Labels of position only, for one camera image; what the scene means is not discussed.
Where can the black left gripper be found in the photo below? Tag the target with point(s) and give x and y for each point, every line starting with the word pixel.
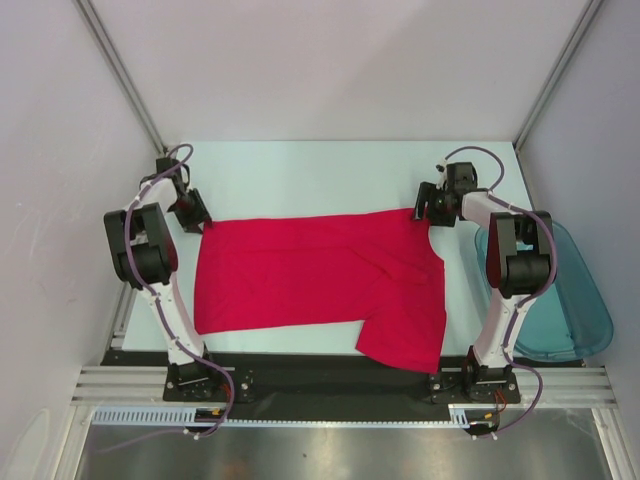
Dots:
pixel 201 215

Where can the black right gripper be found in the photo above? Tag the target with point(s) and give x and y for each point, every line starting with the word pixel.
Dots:
pixel 427 193

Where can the red t shirt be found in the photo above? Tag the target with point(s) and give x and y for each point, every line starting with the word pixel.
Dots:
pixel 376 268

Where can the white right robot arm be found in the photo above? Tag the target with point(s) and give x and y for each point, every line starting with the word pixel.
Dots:
pixel 521 264

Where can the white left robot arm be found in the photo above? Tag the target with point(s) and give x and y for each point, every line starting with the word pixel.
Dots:
pixel 144 255

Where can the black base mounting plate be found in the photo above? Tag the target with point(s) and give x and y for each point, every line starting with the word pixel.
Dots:
pixel 260 383

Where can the teal plastic basin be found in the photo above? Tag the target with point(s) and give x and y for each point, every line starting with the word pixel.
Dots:
pixel 570 321

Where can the left aluminium corner post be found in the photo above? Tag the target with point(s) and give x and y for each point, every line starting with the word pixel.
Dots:
pixel 115 63

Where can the aluminium corner post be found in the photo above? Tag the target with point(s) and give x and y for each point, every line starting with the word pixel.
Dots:
pixel 560 67
pixel 115 63

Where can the white cable duct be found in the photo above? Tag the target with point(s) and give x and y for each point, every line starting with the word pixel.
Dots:
pixel 438 416

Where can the right aluminium corner post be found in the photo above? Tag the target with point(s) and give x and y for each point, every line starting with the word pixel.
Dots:
pixel 560 67

